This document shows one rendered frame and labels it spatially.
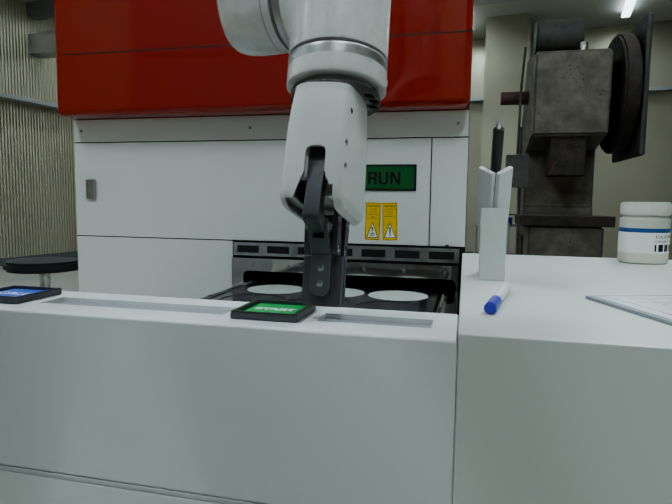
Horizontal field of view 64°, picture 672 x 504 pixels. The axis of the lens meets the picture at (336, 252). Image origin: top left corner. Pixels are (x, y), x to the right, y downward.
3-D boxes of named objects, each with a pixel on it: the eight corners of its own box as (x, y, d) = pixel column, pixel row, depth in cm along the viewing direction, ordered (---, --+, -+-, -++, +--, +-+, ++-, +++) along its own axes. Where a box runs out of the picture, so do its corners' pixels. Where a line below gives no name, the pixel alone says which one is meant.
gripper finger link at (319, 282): (308, 223, 44) (303, 305, 44) (297, 216, 41) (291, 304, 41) (346, 224, 44) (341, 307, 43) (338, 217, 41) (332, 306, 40)
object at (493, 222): (473, 273, 69) (477, 168, 68) (505, 275, 68) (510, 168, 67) (474, 280, 63) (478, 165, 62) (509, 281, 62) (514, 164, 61)
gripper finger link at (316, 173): (319, 128, 43) (328, 186, 46) (295, 184, 37) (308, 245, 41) (333, 128, 42) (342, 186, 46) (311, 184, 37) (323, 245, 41)
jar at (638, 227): (611, 259, 89) (615, 201, 88) (659, 261, 87) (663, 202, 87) (623, 264, 82) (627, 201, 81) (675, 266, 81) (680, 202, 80)
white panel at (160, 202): (86, 304, 120) (81, 121, 116) (462, 328, 101) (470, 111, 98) (76, 306, 117) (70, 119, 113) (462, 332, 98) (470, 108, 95)
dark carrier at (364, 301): (255, 285, 103) (255, 282, 103) (438, 294, 95) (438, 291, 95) (155, 324, 70) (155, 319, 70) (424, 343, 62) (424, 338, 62)
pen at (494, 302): (502, 279, 56) (483, 301, 44) (512, 280, 56) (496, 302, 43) (502, 289, 57) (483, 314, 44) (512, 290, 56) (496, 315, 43)
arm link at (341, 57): (305, 88, 51) (303, 119, 51) (274, 42, 43) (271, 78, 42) (393, 85, 49) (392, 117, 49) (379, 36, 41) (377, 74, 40)
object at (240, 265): (235, 303, 109) (234, 256, 108) (457, 316, 99) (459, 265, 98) (231, 304, 108) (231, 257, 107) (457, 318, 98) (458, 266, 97)
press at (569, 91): (502, 293, 640) (512, 39, 613) (627, 303, 584) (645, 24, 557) (478, 316, 508) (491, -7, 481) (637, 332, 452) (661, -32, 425)
